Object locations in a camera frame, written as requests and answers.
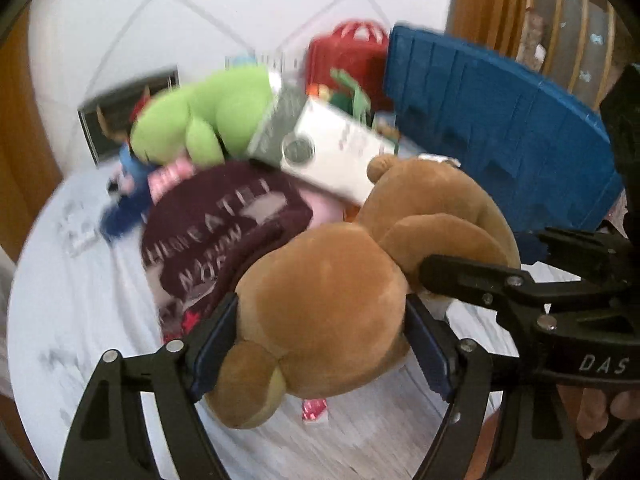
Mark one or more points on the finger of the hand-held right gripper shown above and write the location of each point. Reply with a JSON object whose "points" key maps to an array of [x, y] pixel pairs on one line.
{"points": [[585, 247], [475, 280]]}

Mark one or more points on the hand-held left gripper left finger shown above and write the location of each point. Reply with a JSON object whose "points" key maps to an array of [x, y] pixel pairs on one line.
{"points": [[215, 345]]}

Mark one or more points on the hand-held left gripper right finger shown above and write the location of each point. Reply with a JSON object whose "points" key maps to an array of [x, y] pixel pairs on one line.
{"points": [[430, 355]]}

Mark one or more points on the brown teddy bear plush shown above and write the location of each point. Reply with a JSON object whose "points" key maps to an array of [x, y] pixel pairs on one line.
{"points": [[325, 285]]}

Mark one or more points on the blue plastic crate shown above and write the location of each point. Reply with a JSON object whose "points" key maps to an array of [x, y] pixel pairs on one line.
{"points": [[500, 125]]}

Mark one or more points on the white cloth-covered desktop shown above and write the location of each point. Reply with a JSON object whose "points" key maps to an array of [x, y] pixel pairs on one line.
{"points": [[75, 335]]}

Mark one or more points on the person's right hand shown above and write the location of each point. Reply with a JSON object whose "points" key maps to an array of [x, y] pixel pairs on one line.
{"points": [[600, 410]]}

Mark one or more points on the small pink packet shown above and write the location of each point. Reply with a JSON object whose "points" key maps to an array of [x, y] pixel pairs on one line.
{"points": [[315, 410]]}

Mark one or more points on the maroon knit hat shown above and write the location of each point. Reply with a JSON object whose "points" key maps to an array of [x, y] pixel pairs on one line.
{"points": [[210, 220]]}

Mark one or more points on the orange plush toy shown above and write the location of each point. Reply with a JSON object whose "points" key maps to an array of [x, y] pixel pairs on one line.
{"points": [[352, 211]]}

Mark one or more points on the pink pig plush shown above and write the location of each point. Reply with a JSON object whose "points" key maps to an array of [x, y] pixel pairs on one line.
{"points": [[325, 210]]}

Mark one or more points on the small white packet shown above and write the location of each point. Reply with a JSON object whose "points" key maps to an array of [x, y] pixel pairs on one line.
{"points": [[82, 240]]}

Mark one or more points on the blue plush doll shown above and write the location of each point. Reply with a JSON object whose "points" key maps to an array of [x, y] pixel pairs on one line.
{"points": [[125, 200]]}

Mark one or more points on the white and green box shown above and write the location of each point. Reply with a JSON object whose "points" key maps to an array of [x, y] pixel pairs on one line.
{"points": [[340, 150]]}

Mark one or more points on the dark wooden shelf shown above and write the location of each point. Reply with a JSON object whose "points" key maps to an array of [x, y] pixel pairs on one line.
{"points": [[575, 35]]}

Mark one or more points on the green frog hat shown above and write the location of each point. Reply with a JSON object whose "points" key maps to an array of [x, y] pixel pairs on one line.
{"points": [[350, 95]]}

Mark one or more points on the green plush toy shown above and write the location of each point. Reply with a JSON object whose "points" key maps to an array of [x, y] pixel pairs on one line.
{"points": [[200, 110]]}

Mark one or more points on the black framed picture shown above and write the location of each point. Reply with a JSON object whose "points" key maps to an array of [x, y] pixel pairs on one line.
{"points": [[105, 120]]}

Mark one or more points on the red plastic case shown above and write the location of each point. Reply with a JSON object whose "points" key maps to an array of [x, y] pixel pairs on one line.
{"points": [[350, 60]]}

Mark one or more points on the wooden wall frame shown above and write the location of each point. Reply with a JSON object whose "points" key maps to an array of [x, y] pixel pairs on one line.
{"points": [[490, 0], [20, 135]]}

